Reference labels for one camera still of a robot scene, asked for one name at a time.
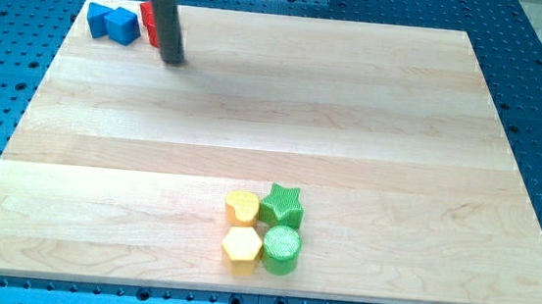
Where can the green star block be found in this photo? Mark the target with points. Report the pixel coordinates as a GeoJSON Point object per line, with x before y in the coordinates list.
{"type": "Point", "coordinates": [282, 207]}

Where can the yellow heart block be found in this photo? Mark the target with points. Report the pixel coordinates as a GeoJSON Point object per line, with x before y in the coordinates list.
{"type": "Point", "coordinates": [242, 208]}

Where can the green cylinder block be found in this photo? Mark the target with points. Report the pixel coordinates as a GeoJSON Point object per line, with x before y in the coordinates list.
{"type": "Point", "coordinates": [282, 247]}

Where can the yellow hexagon block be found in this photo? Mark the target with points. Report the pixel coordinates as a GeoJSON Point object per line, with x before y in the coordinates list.
{"type": "Point", "coordinates": [241, 251]}

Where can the wooden board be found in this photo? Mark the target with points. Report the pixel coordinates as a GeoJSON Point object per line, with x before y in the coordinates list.
{"type": "Point", "coordinates": [118, 169]}

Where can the red block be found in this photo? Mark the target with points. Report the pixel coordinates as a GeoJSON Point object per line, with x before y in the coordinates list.
{"type": "Point", "coordinates": [147, 16]}

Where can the blue cube block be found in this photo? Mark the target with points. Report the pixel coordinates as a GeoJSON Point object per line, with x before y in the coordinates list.
{"type": "Point", "coordinates": [122, 26]}

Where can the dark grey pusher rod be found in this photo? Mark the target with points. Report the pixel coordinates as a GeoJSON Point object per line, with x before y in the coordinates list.
{"type": "Point", "coordinates": [168, 31]}

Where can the blue triangular block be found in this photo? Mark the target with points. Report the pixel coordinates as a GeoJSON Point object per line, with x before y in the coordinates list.
{"type": "Point", "coordinates": [96, 14]}

